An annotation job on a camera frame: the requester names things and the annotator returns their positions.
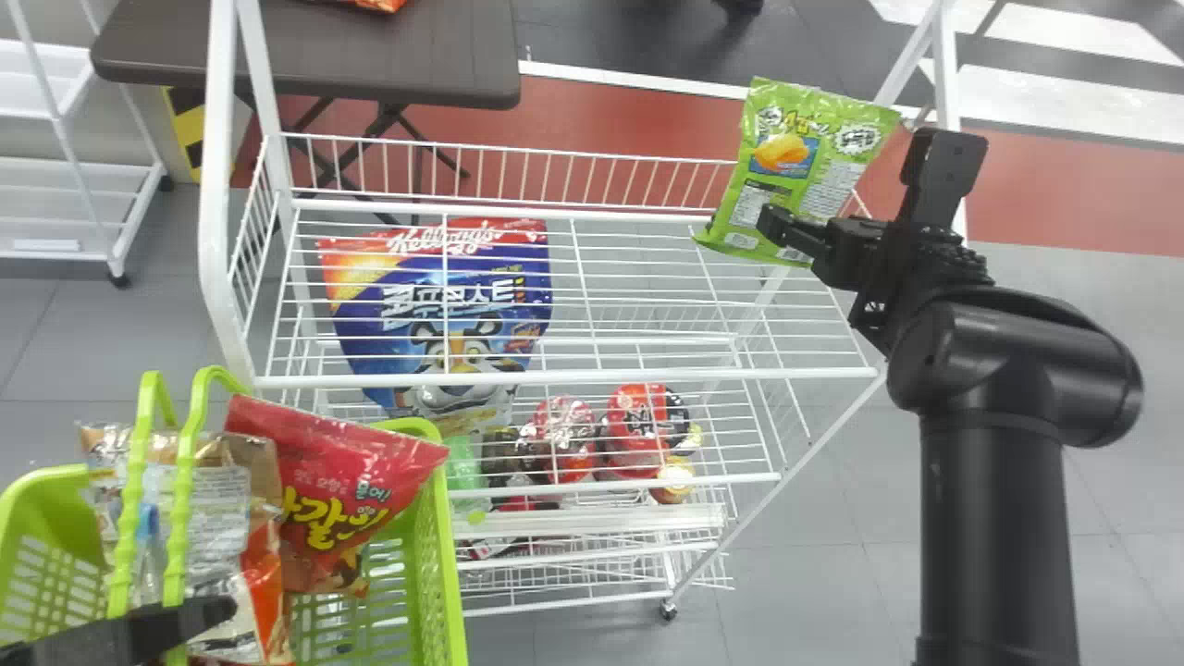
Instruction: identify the dark side table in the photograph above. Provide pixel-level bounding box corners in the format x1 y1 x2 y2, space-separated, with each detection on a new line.
90 0 523 201

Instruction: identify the blue cereal bag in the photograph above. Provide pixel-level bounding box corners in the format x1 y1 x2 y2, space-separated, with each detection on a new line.
315 217 554 419

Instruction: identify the red noodle cup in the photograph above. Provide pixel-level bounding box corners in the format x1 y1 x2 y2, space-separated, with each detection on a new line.
601 383 693 480
524 395 598 487

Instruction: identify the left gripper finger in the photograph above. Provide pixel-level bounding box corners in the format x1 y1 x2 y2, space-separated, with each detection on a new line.
0 595 239 666

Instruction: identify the red snack packet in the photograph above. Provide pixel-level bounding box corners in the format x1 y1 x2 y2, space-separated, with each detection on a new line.
225 395 450 595

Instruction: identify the yellow can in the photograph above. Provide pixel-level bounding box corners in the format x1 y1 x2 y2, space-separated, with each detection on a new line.
649 456 697 506

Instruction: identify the silver snack packet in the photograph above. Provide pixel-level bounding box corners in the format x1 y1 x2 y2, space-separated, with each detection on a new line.
77 421 284 663

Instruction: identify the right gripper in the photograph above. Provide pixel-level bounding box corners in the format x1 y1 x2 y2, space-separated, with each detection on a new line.
756 203 906 299

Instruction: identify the yellow black striped post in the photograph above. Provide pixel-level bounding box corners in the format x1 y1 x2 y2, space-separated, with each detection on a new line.
161 87 232 186

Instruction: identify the green bottle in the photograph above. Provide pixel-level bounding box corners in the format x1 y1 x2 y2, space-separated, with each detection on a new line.
444 433 489 521

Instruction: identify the white wire rack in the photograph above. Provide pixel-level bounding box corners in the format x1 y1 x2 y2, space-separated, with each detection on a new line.
198 0 968 622

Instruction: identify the green snack packet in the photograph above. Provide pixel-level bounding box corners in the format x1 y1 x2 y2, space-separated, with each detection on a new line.
692 77 902 269

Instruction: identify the white shelf trolley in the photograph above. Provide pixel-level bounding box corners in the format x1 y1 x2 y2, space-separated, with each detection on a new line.
0 0 174 289

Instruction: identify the green basket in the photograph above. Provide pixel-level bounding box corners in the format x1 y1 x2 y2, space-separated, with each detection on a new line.
0 365 469 666

